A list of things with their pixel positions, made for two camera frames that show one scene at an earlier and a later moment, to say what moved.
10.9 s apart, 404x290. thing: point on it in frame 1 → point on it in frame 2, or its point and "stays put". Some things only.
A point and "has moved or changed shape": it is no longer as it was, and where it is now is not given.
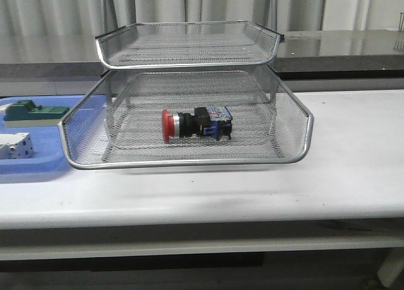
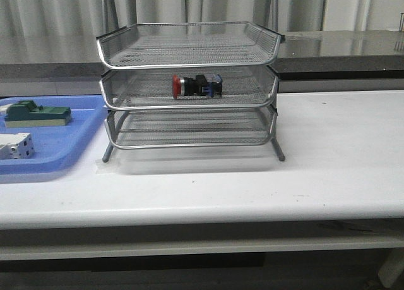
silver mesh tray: x=187 y=44 stays put
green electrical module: x=24 y=114 stays put
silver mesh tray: x=146 y=117 has moved or changed shape
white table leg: x=392 y=266 stays put
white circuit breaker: x=16 y=145 stays put
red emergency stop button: x=214 y=122 → x=209 y=86
